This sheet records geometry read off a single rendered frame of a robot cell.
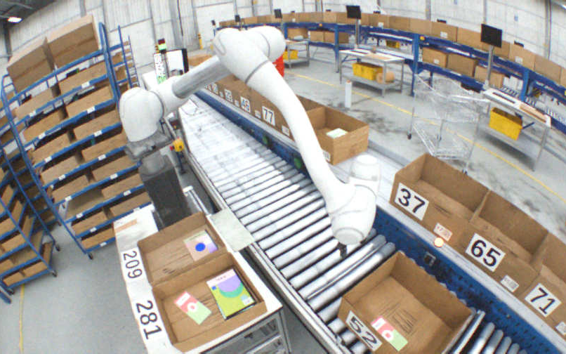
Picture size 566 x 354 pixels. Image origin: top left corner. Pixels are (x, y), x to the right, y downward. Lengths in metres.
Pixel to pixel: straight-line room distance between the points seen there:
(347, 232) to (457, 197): 0.84
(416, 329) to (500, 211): 0.65
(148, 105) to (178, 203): 0.52
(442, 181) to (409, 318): 0.69
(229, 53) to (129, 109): 0.57
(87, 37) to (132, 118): 1.16
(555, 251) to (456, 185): 0.66
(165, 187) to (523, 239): 1.74
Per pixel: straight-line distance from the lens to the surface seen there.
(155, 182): 1.29
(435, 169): 1.37
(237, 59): 0.75
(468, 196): 1.34
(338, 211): 0.67
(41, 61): 2.28
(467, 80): 5.35
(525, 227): 1.32
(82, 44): 2.20
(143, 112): 1.17
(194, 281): 1.15
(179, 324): 1.09
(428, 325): 1.07
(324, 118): 1.82
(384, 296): 1.07
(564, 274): 1.45
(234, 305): 1.01
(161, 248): 1.36
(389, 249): 1.23
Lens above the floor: 1.68
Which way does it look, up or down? 36 degrees down
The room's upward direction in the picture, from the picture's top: 6 degrees counter-clockwise
